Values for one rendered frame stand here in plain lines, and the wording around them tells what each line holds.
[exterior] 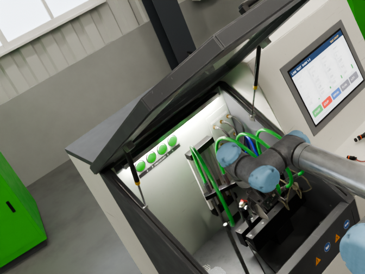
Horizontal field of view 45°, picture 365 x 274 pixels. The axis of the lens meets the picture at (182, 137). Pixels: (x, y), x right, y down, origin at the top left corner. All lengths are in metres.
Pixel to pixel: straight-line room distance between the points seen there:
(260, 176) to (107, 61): 4.50
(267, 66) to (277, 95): 0.13
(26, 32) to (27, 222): 2.16
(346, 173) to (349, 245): 0.22
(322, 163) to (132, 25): 4.68
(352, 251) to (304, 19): 1.32
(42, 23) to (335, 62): 3.81
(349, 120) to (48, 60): 3.90
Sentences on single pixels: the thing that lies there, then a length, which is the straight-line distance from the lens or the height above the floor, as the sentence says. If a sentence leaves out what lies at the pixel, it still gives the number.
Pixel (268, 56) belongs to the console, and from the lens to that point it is 1.92.
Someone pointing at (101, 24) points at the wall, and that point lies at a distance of 5.57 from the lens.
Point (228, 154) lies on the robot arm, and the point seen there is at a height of 1.56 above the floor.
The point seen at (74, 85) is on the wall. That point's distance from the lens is 5.47.
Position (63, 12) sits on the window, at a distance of 5.42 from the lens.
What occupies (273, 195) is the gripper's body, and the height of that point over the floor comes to 1.34.
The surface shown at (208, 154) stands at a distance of 1.96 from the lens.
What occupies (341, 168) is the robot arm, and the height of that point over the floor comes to 1.52.
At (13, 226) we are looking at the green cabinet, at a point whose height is 0.36.
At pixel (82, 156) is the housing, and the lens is 1.82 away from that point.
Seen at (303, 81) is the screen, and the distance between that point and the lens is 2.03.
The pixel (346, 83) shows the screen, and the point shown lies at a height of 1.19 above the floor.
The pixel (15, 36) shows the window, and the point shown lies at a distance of 5.31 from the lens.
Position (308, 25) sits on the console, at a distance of 2.11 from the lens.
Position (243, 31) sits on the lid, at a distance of 0.95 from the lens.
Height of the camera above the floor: 2.24
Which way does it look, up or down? 28 degrees down
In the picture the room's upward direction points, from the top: 25 degrees counter-clockwise
